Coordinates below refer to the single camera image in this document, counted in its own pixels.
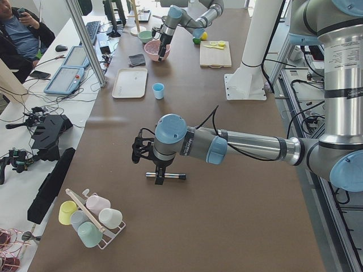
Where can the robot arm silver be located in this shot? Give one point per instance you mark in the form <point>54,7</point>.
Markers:
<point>178,16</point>
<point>335,156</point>

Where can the black stand bracket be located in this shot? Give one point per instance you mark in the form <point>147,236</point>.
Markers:
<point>46,136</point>

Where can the teach pendant lower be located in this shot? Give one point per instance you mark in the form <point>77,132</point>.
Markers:
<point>65,81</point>

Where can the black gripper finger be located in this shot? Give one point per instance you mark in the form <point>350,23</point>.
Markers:
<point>162,52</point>
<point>159,175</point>

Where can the grey folded cloth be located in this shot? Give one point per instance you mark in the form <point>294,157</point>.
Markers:
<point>137,60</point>

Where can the yellow lemon lower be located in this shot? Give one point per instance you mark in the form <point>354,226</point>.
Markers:
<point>204,36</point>

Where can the black computer mouse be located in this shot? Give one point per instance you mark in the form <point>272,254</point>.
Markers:
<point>61,48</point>

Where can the mint green bowl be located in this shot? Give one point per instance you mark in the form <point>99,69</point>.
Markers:
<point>145,36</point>

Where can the black monitor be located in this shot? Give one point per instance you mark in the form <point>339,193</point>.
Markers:
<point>116,28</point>

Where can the black phone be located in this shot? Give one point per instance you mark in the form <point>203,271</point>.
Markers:
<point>40,75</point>

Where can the pink cup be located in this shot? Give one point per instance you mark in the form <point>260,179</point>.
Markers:
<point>96,204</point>

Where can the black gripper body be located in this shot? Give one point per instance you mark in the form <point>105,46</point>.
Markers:
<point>164,39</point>
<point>161,163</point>

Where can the yellow plastic knife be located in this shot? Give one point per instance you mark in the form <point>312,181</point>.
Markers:
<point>214,47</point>

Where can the steel muddler black tip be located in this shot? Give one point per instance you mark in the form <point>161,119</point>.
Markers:
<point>179,176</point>

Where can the wooden cutting board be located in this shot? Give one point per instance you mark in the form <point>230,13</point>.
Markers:
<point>215,58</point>

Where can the aluminium frame post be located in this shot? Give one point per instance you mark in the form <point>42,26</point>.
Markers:
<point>76,15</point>

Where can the pink bowl with ice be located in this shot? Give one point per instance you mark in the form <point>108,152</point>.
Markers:
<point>152,48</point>

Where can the long black bar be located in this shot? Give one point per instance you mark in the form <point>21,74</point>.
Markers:
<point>50,188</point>

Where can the grey cup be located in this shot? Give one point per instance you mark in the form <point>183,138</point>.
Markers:
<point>77,219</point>

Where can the black keyboard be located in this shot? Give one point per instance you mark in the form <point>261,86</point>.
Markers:
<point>92,29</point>

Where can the white cup rack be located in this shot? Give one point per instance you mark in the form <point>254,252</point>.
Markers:
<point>108,234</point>

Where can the teach pendant upper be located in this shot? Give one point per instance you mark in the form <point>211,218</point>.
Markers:
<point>77,57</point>

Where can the mint cup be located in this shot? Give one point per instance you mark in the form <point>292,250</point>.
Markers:
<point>89,234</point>

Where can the white camera pillar base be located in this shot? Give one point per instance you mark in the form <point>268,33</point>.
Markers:
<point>247,82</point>

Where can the yellow cup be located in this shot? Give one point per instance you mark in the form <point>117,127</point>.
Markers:
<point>66,210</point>

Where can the teach pendant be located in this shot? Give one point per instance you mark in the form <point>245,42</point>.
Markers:
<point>77,57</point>
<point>65,81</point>

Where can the green lime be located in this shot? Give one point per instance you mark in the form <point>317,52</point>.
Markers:
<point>196,41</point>

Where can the cream plastic tray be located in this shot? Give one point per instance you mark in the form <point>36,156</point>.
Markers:
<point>130,83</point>

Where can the light blue cup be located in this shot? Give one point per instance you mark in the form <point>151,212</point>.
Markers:
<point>158,90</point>

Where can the white cup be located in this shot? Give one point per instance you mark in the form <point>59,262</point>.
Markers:
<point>111,218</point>

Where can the seated person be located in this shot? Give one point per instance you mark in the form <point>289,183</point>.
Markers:
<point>23,36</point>

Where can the wooden glass stand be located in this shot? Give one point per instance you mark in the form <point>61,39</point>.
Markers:
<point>134,18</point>

